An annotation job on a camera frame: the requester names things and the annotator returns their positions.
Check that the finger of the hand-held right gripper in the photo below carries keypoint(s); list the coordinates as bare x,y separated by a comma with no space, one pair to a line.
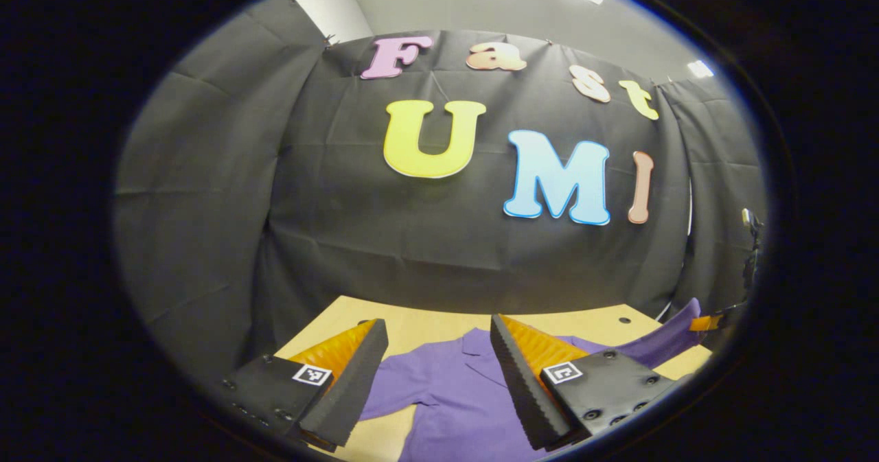
706,323

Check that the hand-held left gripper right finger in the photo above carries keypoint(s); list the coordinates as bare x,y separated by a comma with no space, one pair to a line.
522,393

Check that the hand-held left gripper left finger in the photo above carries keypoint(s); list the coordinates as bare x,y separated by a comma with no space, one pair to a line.
350,393

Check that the purple buttoned garment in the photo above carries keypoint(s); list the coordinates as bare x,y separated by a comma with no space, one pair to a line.
446,393

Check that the black backdrop cloth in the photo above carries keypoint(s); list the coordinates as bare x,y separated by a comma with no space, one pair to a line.
343,242

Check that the small ceiling light panel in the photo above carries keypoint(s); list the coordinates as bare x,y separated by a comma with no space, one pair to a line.
700,68

